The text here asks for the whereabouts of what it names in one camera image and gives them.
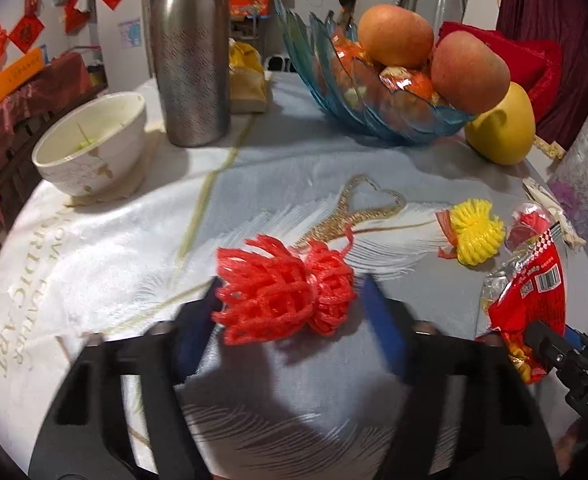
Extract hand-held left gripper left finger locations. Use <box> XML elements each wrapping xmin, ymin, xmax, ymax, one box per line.
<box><xmin>28</xmin><ymin>287</ymin><xmax>222</xmax><ymax>480</ymax></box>

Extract yellow plastic bag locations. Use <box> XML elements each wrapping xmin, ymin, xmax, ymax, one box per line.
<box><xmin>229</xmin><ymin>40</ymin><xmax>267</xmax><ymax>113</ymax></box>

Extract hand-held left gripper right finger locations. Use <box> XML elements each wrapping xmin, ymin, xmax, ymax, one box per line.
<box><xmin>363</xmin><ymin>275</ymin><xmax>560</xmax><ymax>480</ymax></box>

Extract red foam fruit net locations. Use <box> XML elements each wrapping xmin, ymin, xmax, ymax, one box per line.
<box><xmin>211</xmin><ymin>225</ymin><xmax>357</xmax><ymax>346</ymax></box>

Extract white refrigerator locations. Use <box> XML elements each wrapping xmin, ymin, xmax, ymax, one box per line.
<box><xmin>81</xmin><ymin>0</ymin><xmax>157</xmax><ymax>81</ymax></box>

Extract blue glass fruit bowl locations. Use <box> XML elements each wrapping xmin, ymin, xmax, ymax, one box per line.
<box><xmin>273</xmin><ymin>0</ymin><xmax>477</xmax><ymax>147</ymax></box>

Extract orange cardboard box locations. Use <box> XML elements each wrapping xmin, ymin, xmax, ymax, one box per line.
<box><xmin>0</xmin><ymin>47</ymin><xmax>45</xmax><ymax>110</ymax></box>

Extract red checkered snack bag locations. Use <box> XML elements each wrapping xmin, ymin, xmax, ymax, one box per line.
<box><xmin>476</xmin><ymin>220</ymin><xmax>567</xmax><ymax>386</ymax></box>

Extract white ceramic bowl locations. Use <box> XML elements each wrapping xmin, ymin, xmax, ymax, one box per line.
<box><xmin>31</xmin><ymin>92</ymin><xmax>148</xmax><ymax>198</ymax></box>

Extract red apple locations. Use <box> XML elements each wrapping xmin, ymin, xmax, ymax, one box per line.
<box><xmin>430</xmin><ymin>31</ymin><xmax>511</xmax><ymax>115</ymax></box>
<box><xmin>358</xmin><ymin>4</ymin><xmax>435</xmax><ymax>68</ymax></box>

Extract beige paper wrappers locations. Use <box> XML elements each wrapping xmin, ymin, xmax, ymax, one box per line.
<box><xmin>521</xmin><ymin>135</ymin><xmax>587</xmax><ymax>251</ymax></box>

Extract red pillow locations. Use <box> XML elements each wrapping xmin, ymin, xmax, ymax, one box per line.
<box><xmin>436</xmin><ymin>21</ymin><xmax>565</xmax><ymax>126</ymax></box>

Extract stainless steel bottle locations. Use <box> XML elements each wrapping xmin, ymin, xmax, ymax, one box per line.
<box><xmin>150</xmin><ymin>0</ymin><xmax>232</xmax><ymax>148</ymax></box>

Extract small red plastic bag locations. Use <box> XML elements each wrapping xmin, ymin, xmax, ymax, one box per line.
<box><xmin>63</xmin><ymin>0</ymin><xmax>92</xmax><ymax>36</ymax></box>

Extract dark red curtain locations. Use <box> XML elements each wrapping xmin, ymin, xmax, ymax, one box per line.
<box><xmin>491</xmin><ymin>0</ymin><xmax>588</xmax><ymax>148</ymax></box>

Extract yellow foam fruit net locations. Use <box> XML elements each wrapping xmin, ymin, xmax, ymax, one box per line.
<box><xmin>436</xmin><ymin>199</ymin><xmax>506</xmax><ymax>267</ymax></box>

